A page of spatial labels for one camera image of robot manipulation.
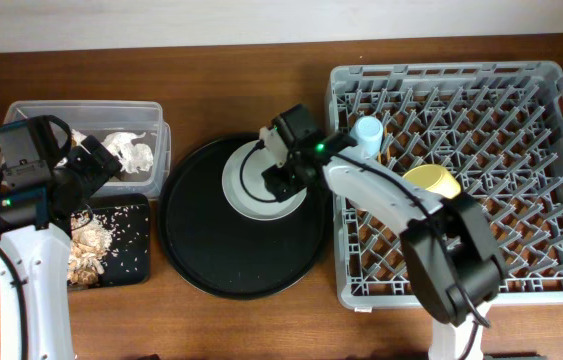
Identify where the white napkin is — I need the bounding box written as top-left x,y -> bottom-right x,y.
63,128 -> 155,175

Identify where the pale green plate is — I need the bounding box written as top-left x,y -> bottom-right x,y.
221,140 -> 307,221

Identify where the food scraps and rice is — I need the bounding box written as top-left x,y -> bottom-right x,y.
65,204 -> 148,287

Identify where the blue plastic cup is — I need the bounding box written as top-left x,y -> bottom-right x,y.
350,116 -> 384,157

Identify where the wooden chopstick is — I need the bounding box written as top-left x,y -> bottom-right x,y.
382,128 -> 394,165

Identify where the yellow bowl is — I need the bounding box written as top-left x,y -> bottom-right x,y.
403,164 -> 462,199

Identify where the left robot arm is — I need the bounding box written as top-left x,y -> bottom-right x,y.
0,136 -> 121,359

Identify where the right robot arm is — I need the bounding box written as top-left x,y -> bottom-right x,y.
259,127 -> 507,359

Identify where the clear plastic waste bin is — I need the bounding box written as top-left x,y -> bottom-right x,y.
4,100 -> 171,199

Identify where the grey dishwasher rack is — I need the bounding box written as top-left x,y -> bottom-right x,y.
325,61 -> 563,305

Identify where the black rectangular tray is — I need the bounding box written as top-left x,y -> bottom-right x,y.
60,192 -> 152,291

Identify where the round black serving tray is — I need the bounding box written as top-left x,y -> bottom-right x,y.
157,133 -> 332,300

